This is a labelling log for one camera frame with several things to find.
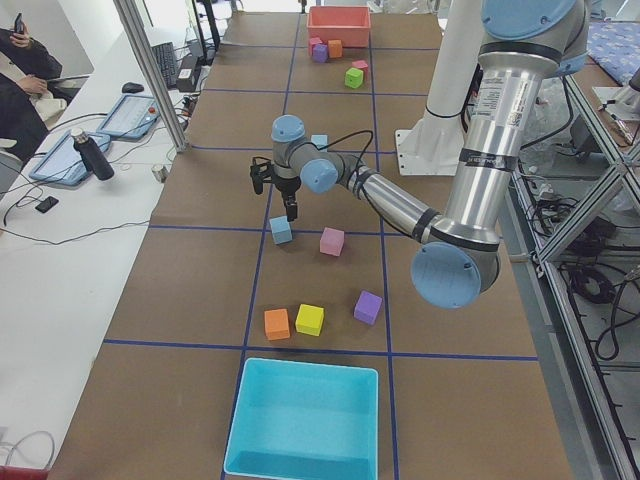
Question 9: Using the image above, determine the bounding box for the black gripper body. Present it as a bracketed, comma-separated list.
[272, 174, 301, 198]

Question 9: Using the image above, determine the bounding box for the light blue foam block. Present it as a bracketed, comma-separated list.
[269, 216, 293, 245]
[310, 134, 329, 151]

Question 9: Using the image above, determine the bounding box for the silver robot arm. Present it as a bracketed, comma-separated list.
[250, 1, 591, 309]

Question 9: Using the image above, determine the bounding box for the second silver robot base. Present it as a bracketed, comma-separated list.
[593, 70, 640, 122]

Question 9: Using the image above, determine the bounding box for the light pink foam block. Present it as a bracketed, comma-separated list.
[319, 227, 345, 257]

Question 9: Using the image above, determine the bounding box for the yellow foam block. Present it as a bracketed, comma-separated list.
[295, 304, 324, 336]

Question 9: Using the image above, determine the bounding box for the orange foam block near blue bin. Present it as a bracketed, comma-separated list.
[264, 309, 291, 341]

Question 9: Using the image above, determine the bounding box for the purple foam block near blue bin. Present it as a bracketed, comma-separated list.
[353, 290, 383, 325]

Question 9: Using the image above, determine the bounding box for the small metal cylinder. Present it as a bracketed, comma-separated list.
[151, 164, 168, 183]

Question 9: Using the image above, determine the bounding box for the purple foam block near pink bin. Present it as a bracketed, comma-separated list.
[312, 43, 329, 63]

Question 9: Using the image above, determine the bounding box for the magenta foam block beside green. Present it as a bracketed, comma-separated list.
[351, 60, 369, 77]

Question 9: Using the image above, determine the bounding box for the magenta foam block near pink bin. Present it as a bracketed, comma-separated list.
[307, 37, 323, 56]

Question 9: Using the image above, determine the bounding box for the orange foam block near pink bin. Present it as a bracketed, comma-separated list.
[327, 39, 343, 59]

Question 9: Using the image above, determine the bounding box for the teach pendant tablet far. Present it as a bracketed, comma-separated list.
[97, 94, 159, 141]

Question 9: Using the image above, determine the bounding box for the teach pendant tablet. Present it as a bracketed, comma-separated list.
[29, 130, 114, 187]
[97, 94, 159, 141]

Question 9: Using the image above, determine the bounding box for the pink plastic bin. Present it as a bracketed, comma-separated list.
[307, 6, 371, 48]

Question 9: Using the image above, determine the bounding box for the black keyboard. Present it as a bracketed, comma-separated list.
[151, 42, 179, 89]

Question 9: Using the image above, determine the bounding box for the black computer mouse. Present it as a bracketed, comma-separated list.
[121, 82, 144, 94]

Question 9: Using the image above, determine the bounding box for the black water bottle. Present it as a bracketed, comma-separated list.
[70, 127, 115, 181]

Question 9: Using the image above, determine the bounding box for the blue plastic bin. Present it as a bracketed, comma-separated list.
[224, 358, 379, 479]

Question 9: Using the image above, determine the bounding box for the teach pendant tablet near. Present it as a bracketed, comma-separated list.
[29, 130, 114, 187]

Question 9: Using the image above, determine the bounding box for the black smartphone on table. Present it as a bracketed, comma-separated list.
[35, 196, 59, 214]

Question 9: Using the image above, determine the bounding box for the seated person in black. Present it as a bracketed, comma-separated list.
[1, 17, 67, 162]

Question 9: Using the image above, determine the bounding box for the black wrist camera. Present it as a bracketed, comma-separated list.
[250, 156, 273, 195]

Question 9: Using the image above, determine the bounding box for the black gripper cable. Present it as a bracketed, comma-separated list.
[322, 129, 376, 174]

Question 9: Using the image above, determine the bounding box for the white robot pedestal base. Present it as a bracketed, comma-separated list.
[395, 0, 484, 176]

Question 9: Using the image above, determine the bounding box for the aluminium frame post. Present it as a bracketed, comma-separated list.
[113, 0, 188, 153]

